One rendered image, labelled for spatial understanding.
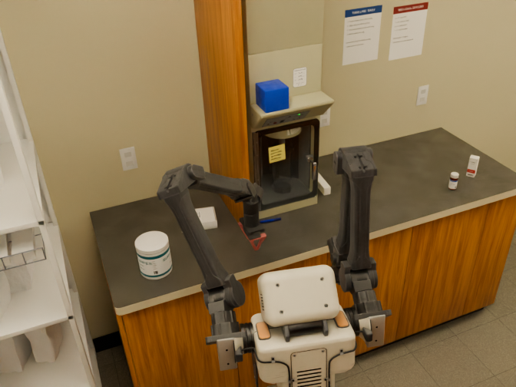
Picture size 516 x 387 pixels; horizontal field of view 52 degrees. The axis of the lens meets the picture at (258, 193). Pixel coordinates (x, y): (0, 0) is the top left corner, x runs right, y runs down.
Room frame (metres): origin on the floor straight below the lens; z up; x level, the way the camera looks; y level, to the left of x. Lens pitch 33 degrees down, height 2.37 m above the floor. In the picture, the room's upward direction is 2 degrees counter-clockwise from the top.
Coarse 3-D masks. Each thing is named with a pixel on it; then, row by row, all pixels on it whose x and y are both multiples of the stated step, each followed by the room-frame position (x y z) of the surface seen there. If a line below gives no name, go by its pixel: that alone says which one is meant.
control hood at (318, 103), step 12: (300, 96) 2.03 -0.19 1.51; (312, 96) 2.03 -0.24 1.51; (324, 96) 2.02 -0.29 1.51; (252, 108) 1.95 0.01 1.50; (288, 108) 1.92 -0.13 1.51; (300, 108) 1.92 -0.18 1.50; (312, 108) 1.96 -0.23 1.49; (324, 108) 2.00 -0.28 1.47; (252, 120) 1.96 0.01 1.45; (264, 120) 1.90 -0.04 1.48
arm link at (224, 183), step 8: (192, 168) 1.34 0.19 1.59; (200, 168) 1.37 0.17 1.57; (192, 176) 1.33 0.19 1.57; (200, 176) 1.35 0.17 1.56; (208, 176) 1.44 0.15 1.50; (216, 176) 1.48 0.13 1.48; (224, 176) 1.53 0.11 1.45; (192, 184) 1.36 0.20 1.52; (200, 184) 1.38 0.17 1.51; (208, 184) 1.41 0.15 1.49; (216, 184) 1.45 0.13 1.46; (224, 184) 1.49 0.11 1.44; (232, 184) 1.53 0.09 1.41; (240, 184) 1.57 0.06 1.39; (216, 192) 1.48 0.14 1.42; (224, 192) 1.50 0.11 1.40; (232, 192) 1.53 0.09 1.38; (240, 192) 1.55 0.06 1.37; (248, 192) 1.58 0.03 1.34
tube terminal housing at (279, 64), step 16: (288, 48) 2.03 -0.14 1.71; (304, 48) 2.06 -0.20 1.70; (320, 48) 2.08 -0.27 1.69; (256, 64) 1.98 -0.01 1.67; (272, 64) 2.01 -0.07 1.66; (288, 64) 2.03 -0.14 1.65; (304, 64) 2.06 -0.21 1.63; (320, 64) 2.09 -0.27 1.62; (256, 80) 1.98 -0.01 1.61; (288, 80) 2.03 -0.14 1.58; (320, 80) 2.09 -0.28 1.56; (272, 208) 2.00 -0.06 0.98; (288, 208) 2.03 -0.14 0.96
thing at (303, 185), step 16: (272, 128) 1.99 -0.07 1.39; (288, 128) 2.02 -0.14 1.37; (304, 128) 2.05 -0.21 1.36; (272, 144) 1.99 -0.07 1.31; (288, 144) 2.02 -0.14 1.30; (304, 144) 2.05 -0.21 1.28; (288, 160) 2.02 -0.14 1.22; (304, 160) 2.05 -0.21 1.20; (272, 176) 1.99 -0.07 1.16; (288, 176) 2.02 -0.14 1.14; (304, 176) 2.05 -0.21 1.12; (272, 192) 1.99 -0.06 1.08; (288, 192) 2.02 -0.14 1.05; (304, 192) 2.05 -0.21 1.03
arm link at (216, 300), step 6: (216, 288) 1.18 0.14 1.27; (222, 288) 1.17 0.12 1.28; (210, 294) 1.17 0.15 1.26; (216, 294) 1.16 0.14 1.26; (222, 294) 1.15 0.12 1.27; (210, 300) 1.15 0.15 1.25; (216, 300) 1.15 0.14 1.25; (222, 300) 1.13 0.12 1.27; (210, 306) 1.13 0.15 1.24; (216, 306) 1.12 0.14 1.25; (222, 306) 1.12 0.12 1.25; (228, 306) 1.13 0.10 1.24; (210, 312) 1.12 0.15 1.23; (216, 312) 1.11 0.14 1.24
